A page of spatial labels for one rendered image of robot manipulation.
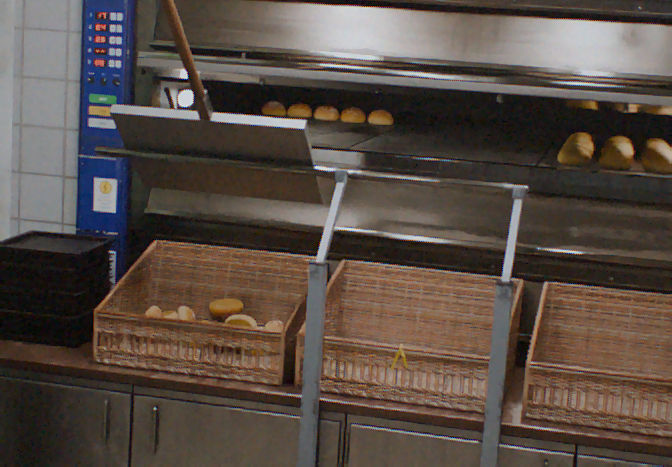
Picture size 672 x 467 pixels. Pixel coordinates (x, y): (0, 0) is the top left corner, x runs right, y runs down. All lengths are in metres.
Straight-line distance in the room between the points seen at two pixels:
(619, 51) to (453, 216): 0.67
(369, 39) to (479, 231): 0.65
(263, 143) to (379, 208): 0.53
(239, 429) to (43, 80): 1.33
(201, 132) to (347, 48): 0.57
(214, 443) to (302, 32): 1.24
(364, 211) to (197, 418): 0.82
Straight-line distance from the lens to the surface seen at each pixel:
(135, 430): 3.56
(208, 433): 3.48
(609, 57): 3.66
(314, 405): 3.31
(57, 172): 4.10
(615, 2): 3.67
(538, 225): 3.72
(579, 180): 3.69
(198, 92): 3.30
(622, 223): 3.72
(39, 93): 4.10
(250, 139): 3.41
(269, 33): 3.81
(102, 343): 3.58
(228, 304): 3.76
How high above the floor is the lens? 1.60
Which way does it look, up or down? 9 degrees down
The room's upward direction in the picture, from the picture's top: 4 degrees clockwise
